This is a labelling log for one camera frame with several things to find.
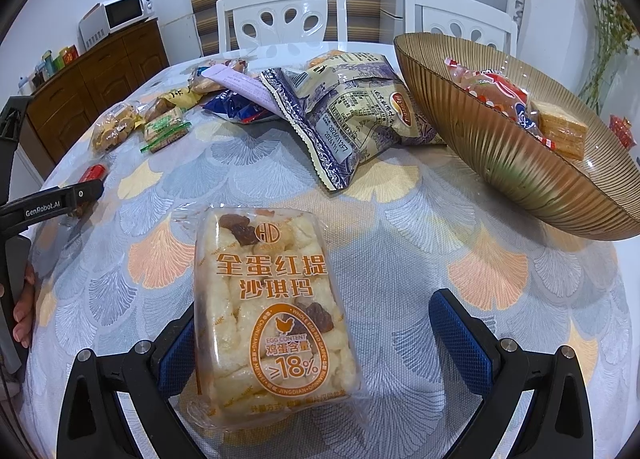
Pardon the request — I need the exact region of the dried flower bunch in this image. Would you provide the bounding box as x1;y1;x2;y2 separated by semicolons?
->
575;0;633;112

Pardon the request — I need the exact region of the white cut-out chair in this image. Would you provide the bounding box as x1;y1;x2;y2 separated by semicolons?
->
216;0;348;54
404;0;518;57

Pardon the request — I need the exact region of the person's left hand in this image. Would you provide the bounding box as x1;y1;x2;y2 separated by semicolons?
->
12;263;37;346

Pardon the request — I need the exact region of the green small packet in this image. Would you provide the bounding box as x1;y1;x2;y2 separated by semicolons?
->
141;108;192;154

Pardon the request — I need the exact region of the brown wooden sideboard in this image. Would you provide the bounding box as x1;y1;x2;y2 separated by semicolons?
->
17;19;171;167

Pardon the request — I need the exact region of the orange print puffed cake packet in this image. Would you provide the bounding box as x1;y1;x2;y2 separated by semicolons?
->
186;205;370;434

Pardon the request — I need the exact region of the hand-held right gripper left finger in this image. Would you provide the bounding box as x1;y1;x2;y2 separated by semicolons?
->
57;306;221;459

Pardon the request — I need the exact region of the clear biscuit packet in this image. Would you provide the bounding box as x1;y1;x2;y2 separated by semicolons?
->
192;58;248;94

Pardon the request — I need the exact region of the blue red snack bag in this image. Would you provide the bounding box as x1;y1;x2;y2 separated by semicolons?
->
201;88;282;126

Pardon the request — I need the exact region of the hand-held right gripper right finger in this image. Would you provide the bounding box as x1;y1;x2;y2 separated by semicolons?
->
428;288;603;459

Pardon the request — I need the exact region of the red white striped bread bag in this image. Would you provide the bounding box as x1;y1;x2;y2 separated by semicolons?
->
446;58;532;126

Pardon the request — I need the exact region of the red label layered cake packet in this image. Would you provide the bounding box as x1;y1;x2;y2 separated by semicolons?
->
529;99;590;161

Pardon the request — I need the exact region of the clear cookie bag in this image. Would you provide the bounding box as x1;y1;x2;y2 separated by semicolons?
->
91;104;138;154

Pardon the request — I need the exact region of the white microwave oven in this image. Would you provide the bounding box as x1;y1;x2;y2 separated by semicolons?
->
78;0;154;52

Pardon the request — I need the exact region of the orange puffed snack packet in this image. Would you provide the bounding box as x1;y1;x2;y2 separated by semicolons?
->
306;50;346;70

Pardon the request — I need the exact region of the amber ribbed glass bowl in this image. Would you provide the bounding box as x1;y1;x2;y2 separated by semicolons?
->
393;31;640;241

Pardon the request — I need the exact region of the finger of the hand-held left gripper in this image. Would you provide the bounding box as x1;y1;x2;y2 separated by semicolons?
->
62;180;104;214
0;95;32;190

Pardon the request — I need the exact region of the lilac packet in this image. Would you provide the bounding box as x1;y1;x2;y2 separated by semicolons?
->
202;64;273;100

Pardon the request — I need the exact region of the red small packet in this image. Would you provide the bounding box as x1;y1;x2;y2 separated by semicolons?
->
76;164;109;186

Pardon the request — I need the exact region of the blue patterned beige bag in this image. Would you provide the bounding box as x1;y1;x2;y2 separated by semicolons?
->
259;53;447;193

